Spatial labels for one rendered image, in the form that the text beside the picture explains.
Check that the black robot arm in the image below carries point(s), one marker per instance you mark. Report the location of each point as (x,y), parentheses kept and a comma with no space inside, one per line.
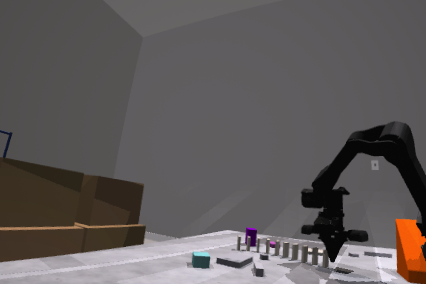
(395,143)

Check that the teal block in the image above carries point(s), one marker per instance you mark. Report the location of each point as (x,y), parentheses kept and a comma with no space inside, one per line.
(201,260)

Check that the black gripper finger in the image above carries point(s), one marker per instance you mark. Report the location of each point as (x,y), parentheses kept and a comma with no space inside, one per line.
(336,246)
(328,245)

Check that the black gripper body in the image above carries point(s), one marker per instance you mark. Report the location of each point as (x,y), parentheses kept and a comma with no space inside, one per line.
(353,235)

